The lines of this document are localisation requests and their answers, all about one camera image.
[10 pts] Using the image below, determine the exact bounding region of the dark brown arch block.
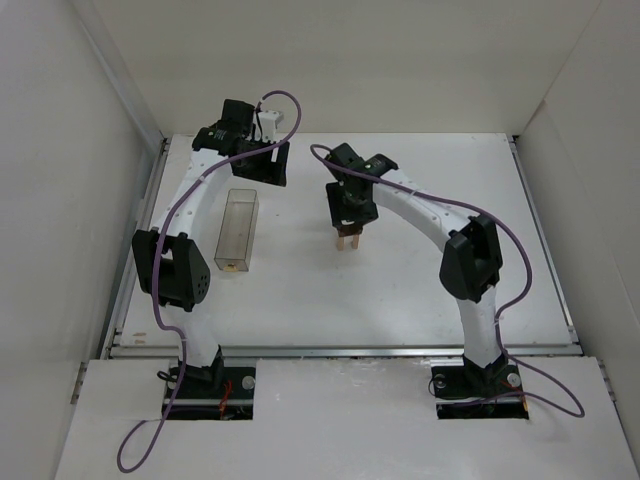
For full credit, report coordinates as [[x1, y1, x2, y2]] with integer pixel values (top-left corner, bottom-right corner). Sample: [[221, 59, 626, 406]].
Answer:
[[336, 222, 364, 238]]

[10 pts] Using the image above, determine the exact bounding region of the clear plastic container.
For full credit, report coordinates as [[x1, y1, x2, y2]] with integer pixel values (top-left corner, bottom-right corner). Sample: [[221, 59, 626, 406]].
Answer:
[[214, 189, 259, 272]]

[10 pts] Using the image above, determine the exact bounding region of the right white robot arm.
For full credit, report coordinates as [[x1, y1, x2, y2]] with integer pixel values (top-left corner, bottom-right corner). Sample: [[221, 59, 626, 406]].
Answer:
[[323, 143, 507, 400]]

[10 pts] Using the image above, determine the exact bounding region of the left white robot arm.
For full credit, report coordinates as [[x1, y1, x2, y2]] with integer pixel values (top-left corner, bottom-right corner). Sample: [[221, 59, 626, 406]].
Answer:
[[132, 99, 289, 389]]

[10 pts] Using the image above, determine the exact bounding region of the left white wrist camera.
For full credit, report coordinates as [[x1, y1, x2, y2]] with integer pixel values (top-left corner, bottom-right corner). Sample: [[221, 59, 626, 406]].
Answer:
[[255, 110, 284, 143]]

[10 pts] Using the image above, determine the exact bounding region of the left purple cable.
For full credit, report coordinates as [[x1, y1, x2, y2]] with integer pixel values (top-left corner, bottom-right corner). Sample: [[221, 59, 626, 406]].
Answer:
[[115, 90, 303, 474]]

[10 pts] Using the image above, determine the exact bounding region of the purple cable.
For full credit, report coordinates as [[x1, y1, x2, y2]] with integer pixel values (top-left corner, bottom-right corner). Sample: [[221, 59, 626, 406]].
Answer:
[[309, 143, 586, 419], [115, 90, 303, 474]]

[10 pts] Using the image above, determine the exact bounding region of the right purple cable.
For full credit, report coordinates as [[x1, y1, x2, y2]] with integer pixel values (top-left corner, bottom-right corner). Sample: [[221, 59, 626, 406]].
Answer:
[[309, 143, 586, 419]]

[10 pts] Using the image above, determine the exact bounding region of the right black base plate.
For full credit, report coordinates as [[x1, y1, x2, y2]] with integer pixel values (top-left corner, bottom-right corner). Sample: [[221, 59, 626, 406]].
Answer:
[[429, 364, 529, 420]]

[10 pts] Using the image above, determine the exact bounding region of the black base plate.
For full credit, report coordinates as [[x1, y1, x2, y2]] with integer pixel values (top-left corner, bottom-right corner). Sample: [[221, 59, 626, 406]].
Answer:
[[157, 366, 256, 421], [429, 364, 529, 420]]

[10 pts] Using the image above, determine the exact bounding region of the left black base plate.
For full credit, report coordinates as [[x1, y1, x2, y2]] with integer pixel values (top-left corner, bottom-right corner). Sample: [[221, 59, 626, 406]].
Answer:
[[157, 366, 256, 421]]

